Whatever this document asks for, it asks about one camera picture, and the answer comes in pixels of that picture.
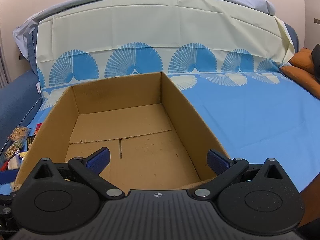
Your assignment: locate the brown cardboard box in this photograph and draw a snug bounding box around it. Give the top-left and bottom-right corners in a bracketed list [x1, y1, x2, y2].
[15, 73, 225, 192]

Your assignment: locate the blue fan-pattern sofa cover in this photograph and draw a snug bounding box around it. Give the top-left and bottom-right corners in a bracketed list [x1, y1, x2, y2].
[29, 0, 319, 190]

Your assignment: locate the orange cushion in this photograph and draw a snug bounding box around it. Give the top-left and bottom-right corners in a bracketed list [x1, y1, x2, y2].
[279, 48, 319, 99]

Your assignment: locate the black cloth on cushion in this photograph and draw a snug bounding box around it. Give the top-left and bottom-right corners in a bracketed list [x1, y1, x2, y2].
[311, 44, 320, 82]

